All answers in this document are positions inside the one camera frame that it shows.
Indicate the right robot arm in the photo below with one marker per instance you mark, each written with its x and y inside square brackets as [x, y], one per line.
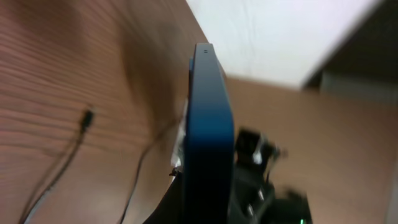
[254, 198]

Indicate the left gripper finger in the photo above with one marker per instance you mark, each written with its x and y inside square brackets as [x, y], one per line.
[169, 209]

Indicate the blue Galaxy smartphone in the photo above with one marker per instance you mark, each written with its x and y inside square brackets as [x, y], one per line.
[208, 150]

